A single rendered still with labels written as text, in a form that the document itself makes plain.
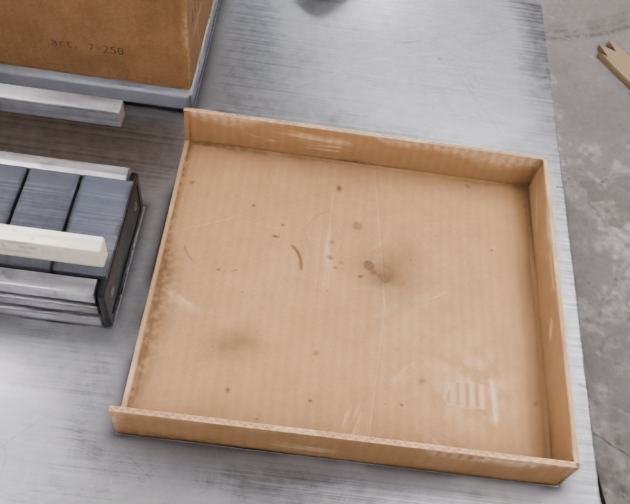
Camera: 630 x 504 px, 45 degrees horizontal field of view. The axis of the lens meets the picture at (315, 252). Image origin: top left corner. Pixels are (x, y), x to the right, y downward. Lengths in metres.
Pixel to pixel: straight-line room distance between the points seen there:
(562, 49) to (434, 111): 1.50
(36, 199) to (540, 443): 0.39
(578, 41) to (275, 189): 1.69
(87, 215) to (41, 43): 0.18
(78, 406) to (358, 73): 0.39
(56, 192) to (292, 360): 0.21
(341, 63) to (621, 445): 1.05
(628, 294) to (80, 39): 1.35
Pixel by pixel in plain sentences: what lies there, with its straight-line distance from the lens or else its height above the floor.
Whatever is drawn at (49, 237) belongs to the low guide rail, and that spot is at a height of 0.92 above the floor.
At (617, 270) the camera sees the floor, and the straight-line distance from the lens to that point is 1.77.
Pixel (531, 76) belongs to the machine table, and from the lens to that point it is 0.78.
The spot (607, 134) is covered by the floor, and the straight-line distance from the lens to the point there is 2.02.
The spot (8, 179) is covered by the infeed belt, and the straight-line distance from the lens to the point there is 0.59.
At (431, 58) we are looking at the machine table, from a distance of 0.76.
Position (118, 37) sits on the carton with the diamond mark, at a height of 0.90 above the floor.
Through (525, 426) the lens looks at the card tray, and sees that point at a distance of 0.57.
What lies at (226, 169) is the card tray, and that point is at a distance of 0.64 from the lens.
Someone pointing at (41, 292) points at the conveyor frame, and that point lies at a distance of 0.54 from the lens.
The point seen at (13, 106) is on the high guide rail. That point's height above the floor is 0.95.
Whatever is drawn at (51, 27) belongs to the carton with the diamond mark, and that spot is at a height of 0.90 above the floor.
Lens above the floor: 1.33
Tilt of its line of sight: 57 degrees down
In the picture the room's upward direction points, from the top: 11 degrees clockwise
